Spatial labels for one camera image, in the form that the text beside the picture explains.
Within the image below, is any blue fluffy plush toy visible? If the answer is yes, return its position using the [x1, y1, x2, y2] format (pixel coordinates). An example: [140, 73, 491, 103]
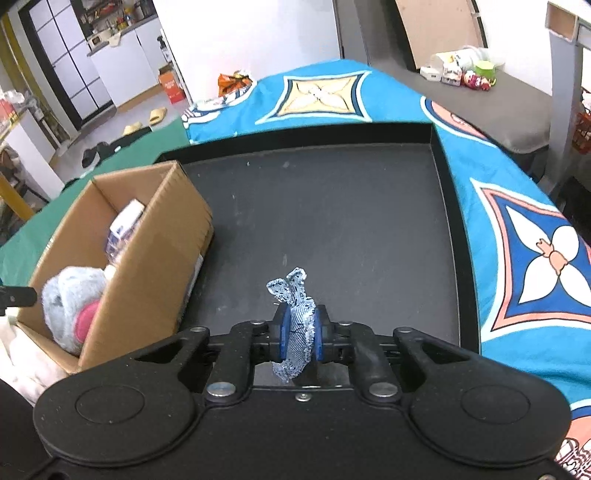
[41, 266, 107, 357]

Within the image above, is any blue bunny cloth patch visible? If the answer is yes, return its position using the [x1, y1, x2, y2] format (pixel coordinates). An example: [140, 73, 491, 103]
[266, 267, 317, 383]

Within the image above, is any blue tissue packet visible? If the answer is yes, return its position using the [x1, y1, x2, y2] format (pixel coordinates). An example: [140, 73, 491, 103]
[107, 199, 145, 244]

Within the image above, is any white soft bundle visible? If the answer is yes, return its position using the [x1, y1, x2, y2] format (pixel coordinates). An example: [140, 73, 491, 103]
[105, 229, 135, 268]

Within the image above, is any green cloth cover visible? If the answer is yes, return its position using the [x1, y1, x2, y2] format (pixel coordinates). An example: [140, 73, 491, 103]
[0, 118, 189, 286]

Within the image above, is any brown cardboard box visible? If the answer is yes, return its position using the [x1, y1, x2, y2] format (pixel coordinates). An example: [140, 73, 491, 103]
[16, 161, 213, 374]

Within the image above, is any yellow table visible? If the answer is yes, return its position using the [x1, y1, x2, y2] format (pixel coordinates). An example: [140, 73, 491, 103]
[0, 173, 34, 222]

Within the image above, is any black shallow tray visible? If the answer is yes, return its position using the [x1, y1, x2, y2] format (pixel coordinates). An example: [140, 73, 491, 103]
[154, 121, 482, 387]

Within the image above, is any black slipper left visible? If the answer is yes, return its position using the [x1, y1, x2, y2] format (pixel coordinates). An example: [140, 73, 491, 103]
[81, 147, 100, 169]

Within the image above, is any blue patterned blanket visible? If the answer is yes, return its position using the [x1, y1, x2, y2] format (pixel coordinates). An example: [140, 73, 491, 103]
[181, 60, 590, 479]

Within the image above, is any yellow slipper left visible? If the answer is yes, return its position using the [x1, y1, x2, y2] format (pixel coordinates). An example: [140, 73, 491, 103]
[122, 122, 143, 136]

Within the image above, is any yellow slipper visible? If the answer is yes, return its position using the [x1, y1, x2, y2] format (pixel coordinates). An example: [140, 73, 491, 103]
[122, 122, 143, 136]
[148, 107, 167, 126]

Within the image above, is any yellow slipper right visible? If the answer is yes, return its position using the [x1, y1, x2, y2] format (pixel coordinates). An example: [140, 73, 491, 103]
[148, 107, 167, 126]

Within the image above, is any white kitchen cabinet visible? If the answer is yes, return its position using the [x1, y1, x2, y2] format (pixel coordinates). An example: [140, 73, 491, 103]
[89, 15, 166, 107]

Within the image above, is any orange cardboard box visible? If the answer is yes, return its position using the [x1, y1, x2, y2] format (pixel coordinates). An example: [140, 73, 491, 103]
[158, 64, 186, 104]

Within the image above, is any orange bag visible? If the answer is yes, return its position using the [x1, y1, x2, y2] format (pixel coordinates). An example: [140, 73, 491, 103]
[217, 71, 252, 97]

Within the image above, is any white container on ledge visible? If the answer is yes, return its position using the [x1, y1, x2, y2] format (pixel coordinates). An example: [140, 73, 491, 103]
[429, 45, 487, 72]

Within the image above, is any green cup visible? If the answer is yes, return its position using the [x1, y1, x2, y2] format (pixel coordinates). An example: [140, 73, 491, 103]
[474, 60, 496, 86]

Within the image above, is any brown leaning board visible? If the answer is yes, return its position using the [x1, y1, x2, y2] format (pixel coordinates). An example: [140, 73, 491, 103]
[393, 0, 488, 71]

